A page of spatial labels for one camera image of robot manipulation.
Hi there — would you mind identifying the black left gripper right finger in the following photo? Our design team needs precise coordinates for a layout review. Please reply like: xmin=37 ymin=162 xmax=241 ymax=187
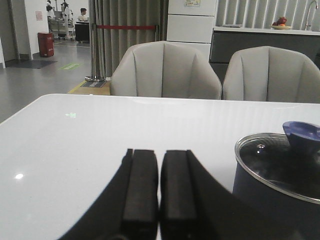
xmin=160 ymin=150 xmax=250 ymax=240

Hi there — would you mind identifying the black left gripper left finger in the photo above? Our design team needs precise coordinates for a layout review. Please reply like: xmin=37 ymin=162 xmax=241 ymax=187
xmin=61 ymin=149 xmax=159 ymax=240

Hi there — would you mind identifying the glass pot lid blue knob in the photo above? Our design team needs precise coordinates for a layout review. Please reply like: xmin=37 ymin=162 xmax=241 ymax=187
xmin=234 ymin=121 xmax=320 ymax=204

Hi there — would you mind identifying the grey upholstered chair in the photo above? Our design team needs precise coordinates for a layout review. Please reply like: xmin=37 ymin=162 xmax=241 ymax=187
xmin=110 ymin=41 xmax=222 ymax=100
xmin=223 ymin=46 xmax=320 ymax=104

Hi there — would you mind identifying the right grey upholstered chair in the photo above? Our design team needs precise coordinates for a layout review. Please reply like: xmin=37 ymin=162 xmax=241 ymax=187
xmin=223 ymin=46 xmax=320 ymax=104

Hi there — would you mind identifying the left grey upholstered chair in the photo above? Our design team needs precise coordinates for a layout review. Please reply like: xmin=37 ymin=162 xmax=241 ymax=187
xmin=110 ymin=41 xmax=222 ymax=100

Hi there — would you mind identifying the red barrier belt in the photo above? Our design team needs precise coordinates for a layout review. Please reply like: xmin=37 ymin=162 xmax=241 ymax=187
xmin=95 ymin=25 xmax=157 ymax=30

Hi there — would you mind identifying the grey curtain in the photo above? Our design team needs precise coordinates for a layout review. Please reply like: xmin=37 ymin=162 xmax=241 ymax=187
xmin=88 ymin=0 xmax=169 ymax=79

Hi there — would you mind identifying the red trash bin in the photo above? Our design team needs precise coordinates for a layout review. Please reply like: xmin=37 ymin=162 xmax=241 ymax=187
xmin=37 ymin=32 xmax=54 ymax=57

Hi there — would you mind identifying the white refrigerator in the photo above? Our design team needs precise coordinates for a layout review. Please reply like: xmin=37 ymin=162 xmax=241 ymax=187
xmin=166 ymin=0 xmax=217 ymax=59

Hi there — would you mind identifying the fruit plate on counter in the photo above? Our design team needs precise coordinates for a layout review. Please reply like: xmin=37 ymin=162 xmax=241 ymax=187
xmin=270 ymin=16 xmax=292 ymax=30

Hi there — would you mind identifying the dark blue saucepan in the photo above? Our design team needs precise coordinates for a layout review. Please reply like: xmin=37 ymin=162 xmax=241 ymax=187
xmin=232 ymin=162 xmax=320 ymax=240

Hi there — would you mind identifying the grey kitchen counter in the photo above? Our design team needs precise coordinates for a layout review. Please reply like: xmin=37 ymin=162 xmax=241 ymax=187
xmin=209 ymin=26 xmax=320 ymax=65

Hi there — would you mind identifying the chrome stanchion post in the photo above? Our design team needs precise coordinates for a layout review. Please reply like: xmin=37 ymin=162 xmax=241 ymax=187
xmin=84 ymin=23 xmax=105 ymax=82

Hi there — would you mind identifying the chrome faucet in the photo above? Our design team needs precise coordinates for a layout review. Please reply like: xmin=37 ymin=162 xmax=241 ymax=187
xmin=304 ymin=0 xmax=319 ymax=31

